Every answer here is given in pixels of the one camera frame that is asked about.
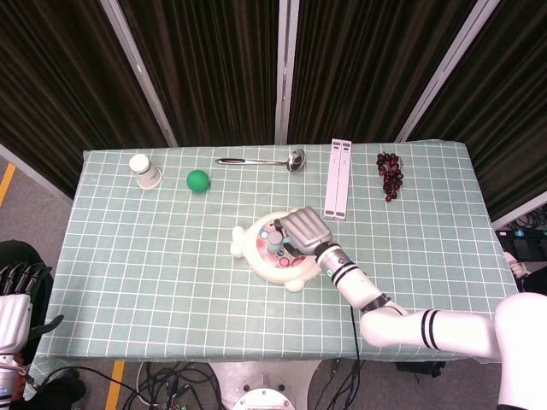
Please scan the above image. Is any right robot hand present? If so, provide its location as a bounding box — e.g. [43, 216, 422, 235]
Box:
[273, 206, 335, 259]

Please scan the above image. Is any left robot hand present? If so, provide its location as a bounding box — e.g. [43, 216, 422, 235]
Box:
[0, 262, 65, 355]

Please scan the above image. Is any white round toy with handles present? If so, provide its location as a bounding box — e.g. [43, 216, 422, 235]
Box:
[231, 208, 324, 294]

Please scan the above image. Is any white folding stand bar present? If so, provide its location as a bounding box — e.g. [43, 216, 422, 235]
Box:
[335, 138, 354, 221]
[323, 138, 343, 220]

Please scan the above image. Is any stainless steel ladle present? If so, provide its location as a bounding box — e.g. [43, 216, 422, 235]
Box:
[215, 148, 306, 173]

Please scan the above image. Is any dark red grape bunch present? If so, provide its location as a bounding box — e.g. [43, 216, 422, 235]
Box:
[375, 152, 405, 203]

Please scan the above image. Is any green ball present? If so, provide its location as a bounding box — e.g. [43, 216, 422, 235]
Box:
[186, 169, 212, 194]

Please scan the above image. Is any green checked tablecloth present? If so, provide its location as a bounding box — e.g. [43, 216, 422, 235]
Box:
[27, 138, 521, 388]

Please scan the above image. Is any dark brown curtain panel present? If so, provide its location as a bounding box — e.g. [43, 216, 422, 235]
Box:
[0, 0, 170, 200]
[408, 0, 547, 221]
[117, 0, 283, 149]
[288, 0, 484, 144]

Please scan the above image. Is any white paper cup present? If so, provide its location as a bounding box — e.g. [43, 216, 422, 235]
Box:
[128, 154, 164, 190]

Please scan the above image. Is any black box under table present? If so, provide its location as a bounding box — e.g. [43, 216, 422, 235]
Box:
[396, 360, 446, 378]

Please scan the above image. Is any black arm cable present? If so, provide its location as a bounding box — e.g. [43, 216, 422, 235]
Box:
[349, 305, 362, 364]

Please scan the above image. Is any white frame post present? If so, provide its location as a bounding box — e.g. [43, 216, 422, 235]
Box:
[275, 0, 300, 145]
[393, 0, 501, 144]
[98, 0, 179, 148]

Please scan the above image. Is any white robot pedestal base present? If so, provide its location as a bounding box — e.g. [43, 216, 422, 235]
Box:
[209, 360, 328, 410]

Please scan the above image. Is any black floor cable bundle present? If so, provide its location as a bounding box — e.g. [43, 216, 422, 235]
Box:
[123, 361, 223, 410]

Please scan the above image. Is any white frame floor rail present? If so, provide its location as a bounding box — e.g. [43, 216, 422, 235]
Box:
[491, 204, 547, 231]

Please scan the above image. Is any black equipment with cables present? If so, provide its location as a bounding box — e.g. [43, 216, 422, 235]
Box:
[495, 228, 547, 296]

